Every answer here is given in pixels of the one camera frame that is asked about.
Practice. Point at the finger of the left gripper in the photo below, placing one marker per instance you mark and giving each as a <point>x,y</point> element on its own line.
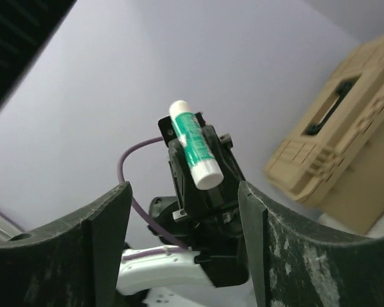
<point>182,179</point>
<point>221,147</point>

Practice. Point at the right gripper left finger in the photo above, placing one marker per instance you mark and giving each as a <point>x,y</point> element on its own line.
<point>71,261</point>

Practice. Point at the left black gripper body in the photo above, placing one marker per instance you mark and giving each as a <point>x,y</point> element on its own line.
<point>213,229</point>

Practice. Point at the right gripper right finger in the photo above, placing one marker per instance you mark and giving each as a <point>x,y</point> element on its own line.
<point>295,261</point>

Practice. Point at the green white glue stick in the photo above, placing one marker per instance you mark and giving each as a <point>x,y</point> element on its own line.
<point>204,168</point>

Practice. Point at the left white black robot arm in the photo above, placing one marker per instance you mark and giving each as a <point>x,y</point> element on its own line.
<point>170,264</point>

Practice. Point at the tan plastic tool case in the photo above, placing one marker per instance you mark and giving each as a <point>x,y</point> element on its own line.
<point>333,160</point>

